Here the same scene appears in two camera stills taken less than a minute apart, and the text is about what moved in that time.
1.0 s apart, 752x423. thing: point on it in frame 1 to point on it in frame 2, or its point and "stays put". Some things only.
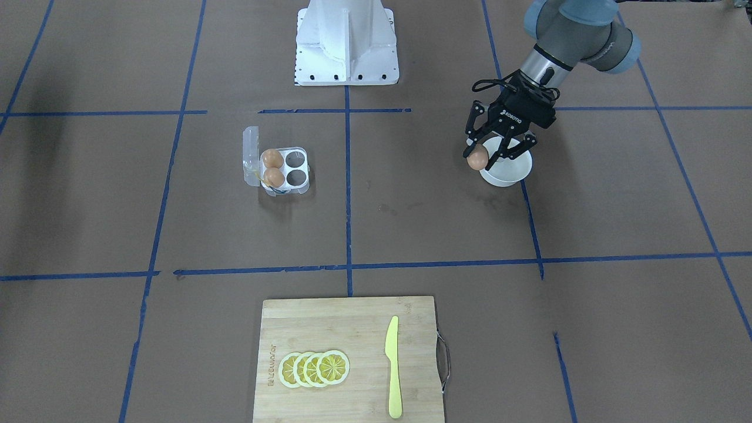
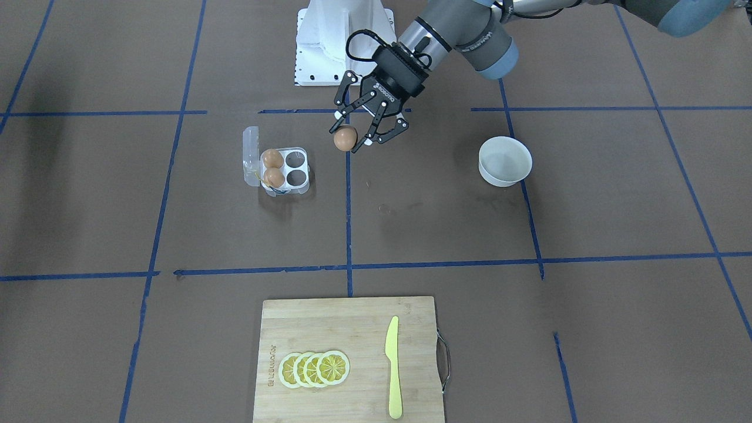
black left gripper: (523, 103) to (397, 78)
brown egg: (478, 158) to (345, 137)
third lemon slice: (298, 365) stays put
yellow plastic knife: (392, 353) stays put
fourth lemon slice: (286, 369) stays put
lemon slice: (333, 367) stays put
